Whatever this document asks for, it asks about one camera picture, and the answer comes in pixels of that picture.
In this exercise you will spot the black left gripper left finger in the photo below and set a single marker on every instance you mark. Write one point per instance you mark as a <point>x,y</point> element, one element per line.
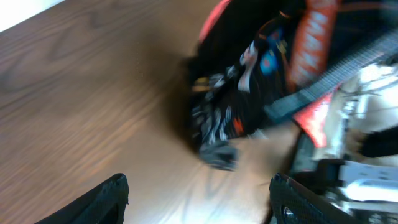
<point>104,204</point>

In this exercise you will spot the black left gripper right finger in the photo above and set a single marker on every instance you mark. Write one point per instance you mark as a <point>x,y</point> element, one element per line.
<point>291,202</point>

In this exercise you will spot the black patterned sports jersey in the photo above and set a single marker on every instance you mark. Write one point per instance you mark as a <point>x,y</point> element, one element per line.
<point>261,63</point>

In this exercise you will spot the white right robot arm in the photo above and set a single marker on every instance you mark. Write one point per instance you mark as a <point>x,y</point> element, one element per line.
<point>365,104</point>

